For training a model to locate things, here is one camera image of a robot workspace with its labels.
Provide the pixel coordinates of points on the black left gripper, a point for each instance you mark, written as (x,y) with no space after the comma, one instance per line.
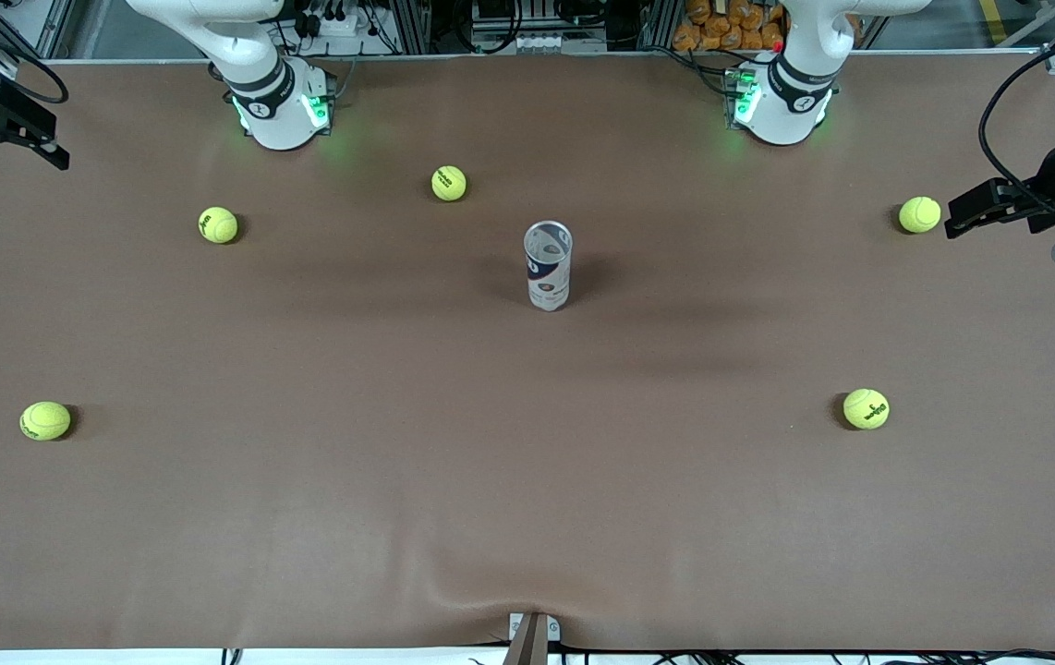
(1051,186)

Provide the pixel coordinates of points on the silver blue tennis ball can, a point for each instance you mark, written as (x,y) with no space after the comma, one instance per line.
(548,277)

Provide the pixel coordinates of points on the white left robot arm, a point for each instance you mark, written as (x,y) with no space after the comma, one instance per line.
(782,120)

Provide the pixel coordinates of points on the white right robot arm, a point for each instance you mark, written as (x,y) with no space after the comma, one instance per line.
(278,120)

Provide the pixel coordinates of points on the yellow Wilson tennis ball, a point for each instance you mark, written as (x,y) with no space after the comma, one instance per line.
(866,408)
(218,224)

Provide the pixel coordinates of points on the yellow Head tennis ball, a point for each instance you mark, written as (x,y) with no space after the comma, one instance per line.
(45,420)
(449,183)

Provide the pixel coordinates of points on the pile of orange objects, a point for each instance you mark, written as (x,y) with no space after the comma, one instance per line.
(721,23)

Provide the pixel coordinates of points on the white power strip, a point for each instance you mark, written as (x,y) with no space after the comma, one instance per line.
(333,23)

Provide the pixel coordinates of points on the grey electronics box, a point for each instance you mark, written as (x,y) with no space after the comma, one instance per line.
(537,42)

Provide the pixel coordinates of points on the brown table mat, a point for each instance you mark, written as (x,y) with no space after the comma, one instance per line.
(527,480)

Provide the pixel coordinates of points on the aluminium frame post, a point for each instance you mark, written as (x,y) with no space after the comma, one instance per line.
(659,23)
(412,23)

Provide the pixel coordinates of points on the metal bracket with pole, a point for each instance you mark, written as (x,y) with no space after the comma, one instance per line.
(535,646)

